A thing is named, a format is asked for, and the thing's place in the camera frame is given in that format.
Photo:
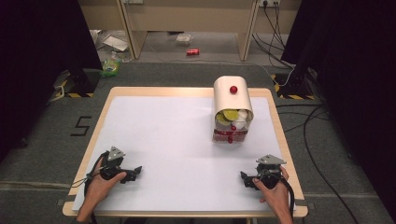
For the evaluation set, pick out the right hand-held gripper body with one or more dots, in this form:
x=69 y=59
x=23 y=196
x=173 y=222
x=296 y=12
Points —
x=269 y=174

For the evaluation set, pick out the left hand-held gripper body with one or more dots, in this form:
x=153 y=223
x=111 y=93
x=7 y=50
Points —
x=113 y=164

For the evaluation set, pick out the clear drawer with red knobs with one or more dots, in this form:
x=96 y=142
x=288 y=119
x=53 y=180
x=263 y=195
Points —
x=222 y=137

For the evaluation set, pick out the cream capsule dispenser red knob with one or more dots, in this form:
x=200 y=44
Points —
x=232 y=98

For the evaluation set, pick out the person's right hand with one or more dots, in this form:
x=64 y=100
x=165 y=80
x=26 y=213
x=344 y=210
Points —
x=278 y=196

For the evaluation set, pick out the person's left hand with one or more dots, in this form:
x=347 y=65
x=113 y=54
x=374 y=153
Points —
x=99 y=186

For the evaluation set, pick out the wooden table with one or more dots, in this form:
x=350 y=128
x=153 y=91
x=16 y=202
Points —
x=93 y=137

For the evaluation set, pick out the white table mat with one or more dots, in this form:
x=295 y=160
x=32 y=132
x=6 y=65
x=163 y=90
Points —
x=174 y=149

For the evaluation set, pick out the pile of coffee capsules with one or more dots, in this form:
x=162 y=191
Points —
x=232 y=116

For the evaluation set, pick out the black stand base hazard tape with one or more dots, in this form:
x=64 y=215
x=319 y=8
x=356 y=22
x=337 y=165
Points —
x=292 y=85
x=82 y=84

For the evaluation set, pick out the green snack bag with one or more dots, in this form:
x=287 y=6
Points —
x=110 y=67

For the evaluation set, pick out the white paper sheet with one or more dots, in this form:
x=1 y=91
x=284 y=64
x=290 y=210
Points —
x=115 y=43

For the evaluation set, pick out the black curtain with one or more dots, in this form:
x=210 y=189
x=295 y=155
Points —
x=358 y=77
x=34 y=62

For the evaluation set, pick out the crumpled clear plastic bag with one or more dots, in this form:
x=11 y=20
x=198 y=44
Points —
x=95 y=35

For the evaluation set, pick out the red drink can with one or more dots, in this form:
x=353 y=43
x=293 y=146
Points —
x=192 y=52

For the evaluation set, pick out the clear plastic food container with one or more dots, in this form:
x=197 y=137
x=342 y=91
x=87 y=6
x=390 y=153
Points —
x=184 y=38

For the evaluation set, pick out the beige wooden desk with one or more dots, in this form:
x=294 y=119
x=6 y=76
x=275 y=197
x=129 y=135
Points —
x=186 y=15

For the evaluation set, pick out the white wall power socket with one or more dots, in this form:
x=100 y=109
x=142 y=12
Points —
x=269 y=2

